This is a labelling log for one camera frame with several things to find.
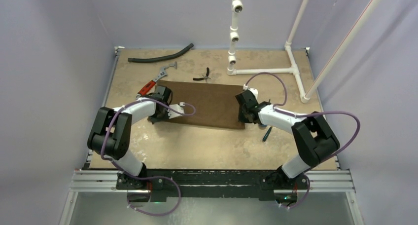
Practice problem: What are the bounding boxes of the black rubber hose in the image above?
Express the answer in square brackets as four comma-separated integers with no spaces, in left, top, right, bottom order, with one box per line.
[127,43,195,64]

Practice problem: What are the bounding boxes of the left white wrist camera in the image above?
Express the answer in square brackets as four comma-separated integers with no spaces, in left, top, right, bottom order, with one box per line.
[168,102,186,119]

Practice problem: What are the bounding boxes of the black pliers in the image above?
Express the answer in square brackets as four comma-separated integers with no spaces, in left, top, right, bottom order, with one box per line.
[192,67,210,82]

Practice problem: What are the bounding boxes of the aluminium frame rail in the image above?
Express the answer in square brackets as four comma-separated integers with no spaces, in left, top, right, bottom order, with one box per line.
[60,49,363,225]

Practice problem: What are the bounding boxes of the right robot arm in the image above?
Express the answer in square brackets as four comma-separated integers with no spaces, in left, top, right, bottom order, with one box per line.
[236,90,340,189]

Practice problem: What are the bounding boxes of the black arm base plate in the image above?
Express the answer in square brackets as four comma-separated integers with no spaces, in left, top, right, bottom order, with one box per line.
[116,168,309,202]

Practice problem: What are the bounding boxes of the brown cloth napkin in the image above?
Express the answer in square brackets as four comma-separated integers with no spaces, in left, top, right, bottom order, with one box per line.
[157,80,245,130]

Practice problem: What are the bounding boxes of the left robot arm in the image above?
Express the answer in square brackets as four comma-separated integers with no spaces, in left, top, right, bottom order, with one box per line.
[87,86,173,190]

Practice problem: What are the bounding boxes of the white PVC pipe frame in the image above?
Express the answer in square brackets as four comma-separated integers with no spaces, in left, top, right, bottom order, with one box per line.
[226,0,391,104]

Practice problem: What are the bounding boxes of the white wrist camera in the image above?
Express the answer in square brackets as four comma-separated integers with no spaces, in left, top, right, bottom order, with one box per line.
[168,102,186,119]
[243,84,259,100]

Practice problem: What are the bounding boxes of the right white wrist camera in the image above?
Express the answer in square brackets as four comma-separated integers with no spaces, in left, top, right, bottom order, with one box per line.
[243,84,259,100]

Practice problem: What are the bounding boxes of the red handled adjustable wrench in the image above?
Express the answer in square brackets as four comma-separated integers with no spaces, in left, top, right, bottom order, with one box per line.
[136,61,177,99]

